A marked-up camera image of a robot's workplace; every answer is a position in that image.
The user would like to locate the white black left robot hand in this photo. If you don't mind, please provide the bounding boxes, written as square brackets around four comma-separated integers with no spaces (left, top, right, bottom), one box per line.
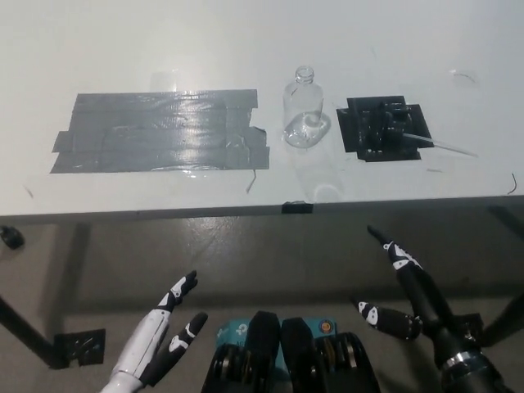
[111,269,210,388]

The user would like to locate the black table leg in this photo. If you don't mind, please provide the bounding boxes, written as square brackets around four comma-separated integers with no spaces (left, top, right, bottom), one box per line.
[0,294,62,369]

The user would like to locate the teal cardboard box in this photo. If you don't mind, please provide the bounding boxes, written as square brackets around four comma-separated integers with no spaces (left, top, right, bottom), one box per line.
[216,318,337,373]

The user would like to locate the black caster wheel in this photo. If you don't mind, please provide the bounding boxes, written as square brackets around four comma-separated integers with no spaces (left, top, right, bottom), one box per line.
[0,224,25,250]

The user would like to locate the clear plastic bottle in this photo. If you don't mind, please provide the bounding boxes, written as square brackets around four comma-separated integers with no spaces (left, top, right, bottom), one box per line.
[281,65,332,149]

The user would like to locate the black spray trigger lid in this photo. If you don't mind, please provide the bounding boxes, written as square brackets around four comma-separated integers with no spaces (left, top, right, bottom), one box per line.
[378,102,480,159]

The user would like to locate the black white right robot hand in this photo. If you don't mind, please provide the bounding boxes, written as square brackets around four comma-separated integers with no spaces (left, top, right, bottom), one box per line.
[350,224,474,366]

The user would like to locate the grey duct tape patch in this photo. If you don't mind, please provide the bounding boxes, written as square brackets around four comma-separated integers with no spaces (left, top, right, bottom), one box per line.
[48,88,271,175]

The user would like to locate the black robot torso blocks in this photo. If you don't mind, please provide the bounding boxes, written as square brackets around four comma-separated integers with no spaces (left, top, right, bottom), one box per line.
[200,310,380,393]

